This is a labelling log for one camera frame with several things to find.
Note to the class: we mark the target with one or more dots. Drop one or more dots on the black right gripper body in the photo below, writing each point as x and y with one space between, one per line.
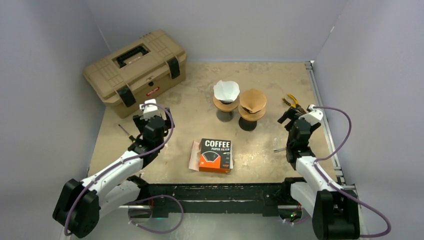
289 143

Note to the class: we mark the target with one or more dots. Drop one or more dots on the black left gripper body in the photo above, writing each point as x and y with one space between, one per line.
139 122

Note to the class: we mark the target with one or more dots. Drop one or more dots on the brown paper coffee filter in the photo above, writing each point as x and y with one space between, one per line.
253 100

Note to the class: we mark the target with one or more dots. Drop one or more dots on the dark carafe with red rim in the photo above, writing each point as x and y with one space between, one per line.
247 125

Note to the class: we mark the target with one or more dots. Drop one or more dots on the wooden dripper ring holder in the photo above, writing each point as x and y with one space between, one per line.
225 107

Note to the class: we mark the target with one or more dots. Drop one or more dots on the black orange coffee filter box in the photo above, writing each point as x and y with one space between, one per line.
215 156

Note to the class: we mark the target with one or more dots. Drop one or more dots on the clear glass carafe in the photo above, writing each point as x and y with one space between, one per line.
224 116

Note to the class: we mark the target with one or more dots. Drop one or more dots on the white paper coffee filter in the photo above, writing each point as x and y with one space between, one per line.
226 91

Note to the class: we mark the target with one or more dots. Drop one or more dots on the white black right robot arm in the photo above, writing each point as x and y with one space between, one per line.
334 212

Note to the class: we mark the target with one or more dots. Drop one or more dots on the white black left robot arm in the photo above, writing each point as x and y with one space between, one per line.
82 203

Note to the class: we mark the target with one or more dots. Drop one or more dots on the white paper coffee filters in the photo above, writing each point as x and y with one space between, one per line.
194 160

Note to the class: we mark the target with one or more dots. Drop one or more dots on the yellow black pliers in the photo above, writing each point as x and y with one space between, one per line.
292 102

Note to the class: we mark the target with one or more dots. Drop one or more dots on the yellow black screwdriver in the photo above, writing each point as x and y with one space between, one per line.
130 136

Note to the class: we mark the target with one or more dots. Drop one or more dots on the tan plastic toolbox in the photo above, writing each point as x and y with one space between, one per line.
138 72

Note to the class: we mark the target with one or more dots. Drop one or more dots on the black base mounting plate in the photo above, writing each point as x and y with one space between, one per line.
269 199

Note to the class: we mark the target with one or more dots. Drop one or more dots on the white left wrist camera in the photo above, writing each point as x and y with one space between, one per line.
149 109

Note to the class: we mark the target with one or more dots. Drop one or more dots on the red handled screwdriver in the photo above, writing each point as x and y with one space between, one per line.
279 150

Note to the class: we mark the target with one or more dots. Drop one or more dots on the aluminium frame rail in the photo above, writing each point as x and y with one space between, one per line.
138 212

